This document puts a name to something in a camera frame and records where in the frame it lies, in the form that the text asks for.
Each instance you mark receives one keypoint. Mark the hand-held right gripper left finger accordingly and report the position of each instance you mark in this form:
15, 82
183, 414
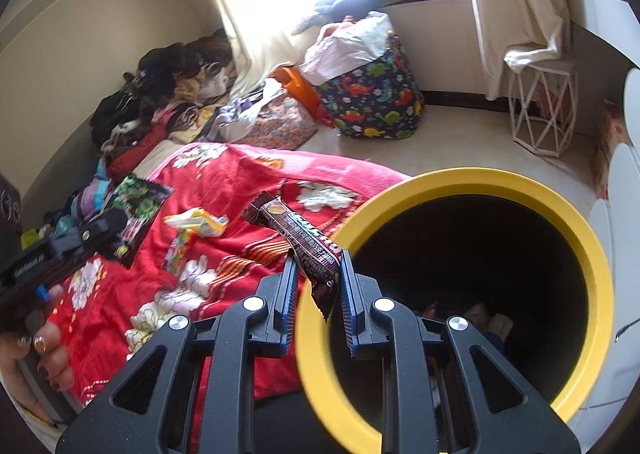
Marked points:
292, 294

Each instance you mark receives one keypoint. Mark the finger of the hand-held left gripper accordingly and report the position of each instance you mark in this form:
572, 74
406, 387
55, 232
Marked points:
97, 234

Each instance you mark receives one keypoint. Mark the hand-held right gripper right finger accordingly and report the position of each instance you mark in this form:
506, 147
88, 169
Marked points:
348, 306

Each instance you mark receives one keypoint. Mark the brown chocolate bar wrapper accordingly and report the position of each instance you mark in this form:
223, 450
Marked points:
300, 239

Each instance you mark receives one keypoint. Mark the green snack wrapper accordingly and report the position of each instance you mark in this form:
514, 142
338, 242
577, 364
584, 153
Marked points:
142, 196

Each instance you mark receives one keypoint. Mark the yellow trash bin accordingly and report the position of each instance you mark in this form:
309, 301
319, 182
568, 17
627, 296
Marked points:
312, 374

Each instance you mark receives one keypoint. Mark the person's left hand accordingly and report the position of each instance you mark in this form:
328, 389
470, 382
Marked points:
52, 354

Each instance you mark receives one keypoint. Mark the colourful clothes heap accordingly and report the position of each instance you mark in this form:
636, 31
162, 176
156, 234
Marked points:
90, 196

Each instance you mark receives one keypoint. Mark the colourful candy wrapper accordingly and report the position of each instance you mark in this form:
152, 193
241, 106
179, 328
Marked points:
176, 254

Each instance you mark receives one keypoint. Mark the cream mattress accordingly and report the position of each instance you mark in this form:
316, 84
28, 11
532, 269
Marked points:
155, 156

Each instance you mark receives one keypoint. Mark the yellow white wrapper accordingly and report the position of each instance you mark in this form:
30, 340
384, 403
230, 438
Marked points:
200, 224

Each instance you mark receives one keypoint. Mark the red floral blanket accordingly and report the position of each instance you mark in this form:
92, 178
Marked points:
240, 173

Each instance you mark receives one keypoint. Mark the pink floral cloth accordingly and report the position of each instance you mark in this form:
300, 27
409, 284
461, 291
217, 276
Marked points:
285, 123

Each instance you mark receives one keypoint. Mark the pile of dark clothes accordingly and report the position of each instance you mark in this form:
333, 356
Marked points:
150, 68

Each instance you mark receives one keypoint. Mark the white lavender cloth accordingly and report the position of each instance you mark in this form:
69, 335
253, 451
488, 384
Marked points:
240, 113

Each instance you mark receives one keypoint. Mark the dinosaur print fabric basket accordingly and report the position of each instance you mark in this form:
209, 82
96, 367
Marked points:
370, 103

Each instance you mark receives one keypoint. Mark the orange bag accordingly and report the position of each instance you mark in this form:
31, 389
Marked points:
300, 83

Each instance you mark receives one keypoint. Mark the white plastic bag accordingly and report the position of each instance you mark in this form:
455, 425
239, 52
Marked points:
350, 46

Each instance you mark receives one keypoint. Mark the white petal-shaped board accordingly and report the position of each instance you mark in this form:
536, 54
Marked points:
620, 234

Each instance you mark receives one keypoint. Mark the orange cardboard box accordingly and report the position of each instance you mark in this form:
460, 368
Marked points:
607, 133

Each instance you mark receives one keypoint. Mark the white cabinet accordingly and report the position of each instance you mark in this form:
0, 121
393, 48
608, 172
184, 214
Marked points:
605, 8

